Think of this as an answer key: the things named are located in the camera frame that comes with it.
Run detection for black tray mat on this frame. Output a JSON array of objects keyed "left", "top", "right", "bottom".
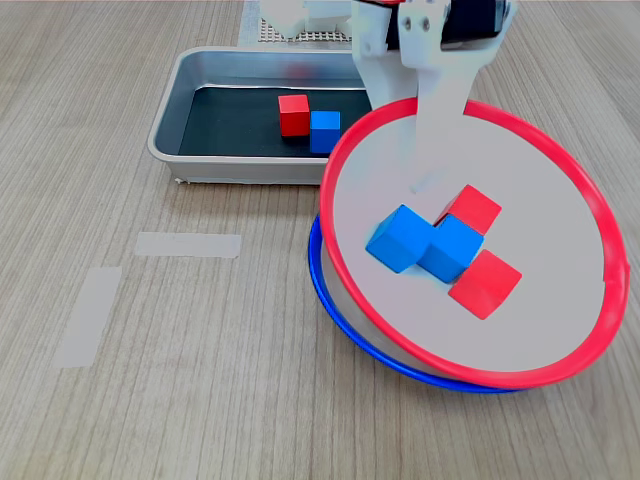
[{"left": 178, "top": 85, "right": 374, "bottom": 157}]

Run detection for blue cube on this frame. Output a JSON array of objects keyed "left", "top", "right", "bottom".
[
  {"left": 417, "top": 214, "right": 485, "bottom": 285},
  {"left": 309, "top": 110, "right": 342, "bottom": 155},
  {"left": 365, "top": 203, "right": 436, "bottom": 275}
]

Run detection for red-rimmed white plate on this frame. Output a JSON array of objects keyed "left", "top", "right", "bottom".
[{"left": 319, "top": 97, "right": 631, "bottom": 390}]

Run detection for translucent white tape strip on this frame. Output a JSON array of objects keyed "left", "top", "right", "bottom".
[
  {"left": 53, "top": 266, "right": 123, "bottom": 369},
  {"left": 135, "top": 231, "right": 243, "bottom": 259}
]

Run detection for red cube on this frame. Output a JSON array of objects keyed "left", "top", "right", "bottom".
[
  {"left": 433, "top": 183, "right": 503, "bottom": 236},
  {"left": 448, "top": 248, "right": 523, "bottom": 321},
  {"left": 277, "top": 94, "right": 312, "bottom": 138}
]

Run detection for blue-rimmed white plate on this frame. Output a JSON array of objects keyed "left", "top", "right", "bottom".
[{"left": 308, "top": 212, "right": 521, "bottom": 396}]

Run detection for steel tray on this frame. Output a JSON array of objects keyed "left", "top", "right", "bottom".
[{"left": 147, "top": 46, "right": 374, "bottom": 187}]

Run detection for pale perforated base plate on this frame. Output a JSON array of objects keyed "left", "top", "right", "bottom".
[{"left": 238, "top": 0, "right": 354, "bottom": 50}]

